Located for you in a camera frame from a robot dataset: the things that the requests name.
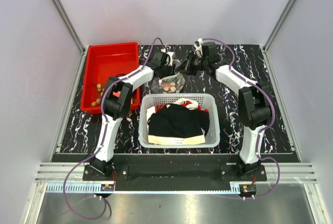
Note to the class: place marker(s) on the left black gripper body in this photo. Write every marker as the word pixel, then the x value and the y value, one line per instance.
pixel 166 71

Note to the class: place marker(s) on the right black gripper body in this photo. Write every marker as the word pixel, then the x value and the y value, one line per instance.
pixel 196 64

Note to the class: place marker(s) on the clear zip top bag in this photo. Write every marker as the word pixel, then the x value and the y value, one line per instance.
pixel 161 85

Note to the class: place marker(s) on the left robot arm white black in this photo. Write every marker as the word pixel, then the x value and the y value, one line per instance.
pixel 115 105

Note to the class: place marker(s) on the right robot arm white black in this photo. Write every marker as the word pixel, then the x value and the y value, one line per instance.
pixel 255 108

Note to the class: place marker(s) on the red white cloth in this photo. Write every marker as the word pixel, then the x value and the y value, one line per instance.
pixel 188 103

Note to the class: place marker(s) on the white perforated plastic basket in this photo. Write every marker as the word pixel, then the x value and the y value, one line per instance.
pixel 205 101

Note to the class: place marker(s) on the black cloth in basket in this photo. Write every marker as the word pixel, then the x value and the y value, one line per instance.
pixel 177 121

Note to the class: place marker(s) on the red plastic bin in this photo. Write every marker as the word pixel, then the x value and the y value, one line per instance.
pixel 104 61

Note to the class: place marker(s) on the beige cloth with label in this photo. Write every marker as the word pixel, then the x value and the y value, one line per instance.
pixel 160 140

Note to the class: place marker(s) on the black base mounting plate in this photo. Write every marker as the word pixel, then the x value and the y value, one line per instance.
pixel 170 172

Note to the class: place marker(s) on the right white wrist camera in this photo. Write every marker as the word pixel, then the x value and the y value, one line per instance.
pixel 198 47

